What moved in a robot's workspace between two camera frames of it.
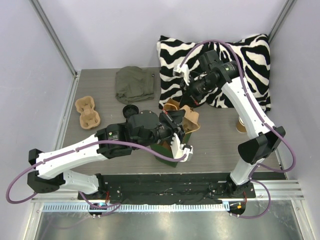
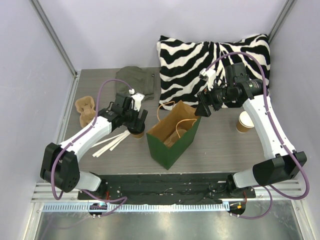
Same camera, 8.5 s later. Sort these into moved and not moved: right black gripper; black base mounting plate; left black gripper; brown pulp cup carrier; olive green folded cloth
Moved: left black gripper; right black gripper
Not moved: black base mounting plate; brown pulp cup carrier; olive green folded cloth
